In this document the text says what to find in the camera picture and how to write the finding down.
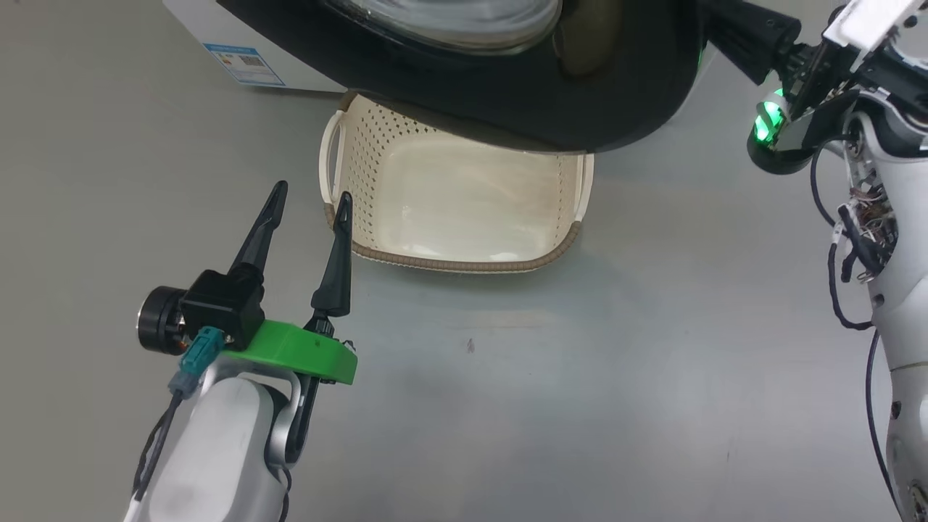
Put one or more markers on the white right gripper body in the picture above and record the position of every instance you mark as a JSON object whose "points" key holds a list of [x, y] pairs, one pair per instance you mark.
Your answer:
{"points": [[870, 18]]}

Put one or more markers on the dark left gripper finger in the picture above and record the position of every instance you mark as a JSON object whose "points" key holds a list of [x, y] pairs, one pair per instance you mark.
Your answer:
{"points": [[259, 239], [338, 275]]}

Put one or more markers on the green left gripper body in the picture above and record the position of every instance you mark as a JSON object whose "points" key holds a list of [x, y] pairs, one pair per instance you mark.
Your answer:
{"points": [[304, 355]]}

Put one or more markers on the beige perforated laundry basket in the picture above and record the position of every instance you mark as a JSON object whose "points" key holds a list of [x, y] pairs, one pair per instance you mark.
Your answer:
{"points": [[464, 210]]}

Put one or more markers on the blue energy label sticker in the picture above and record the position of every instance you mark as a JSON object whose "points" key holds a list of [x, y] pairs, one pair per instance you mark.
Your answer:
{"points": [[243, 65]]}

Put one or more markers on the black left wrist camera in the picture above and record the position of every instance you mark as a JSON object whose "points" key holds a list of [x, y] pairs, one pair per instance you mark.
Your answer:
{"points": [[221, 308]]}

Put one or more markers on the teal left camera connector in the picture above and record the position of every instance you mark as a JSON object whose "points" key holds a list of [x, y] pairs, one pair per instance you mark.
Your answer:
{"points": [[197, 359]]}

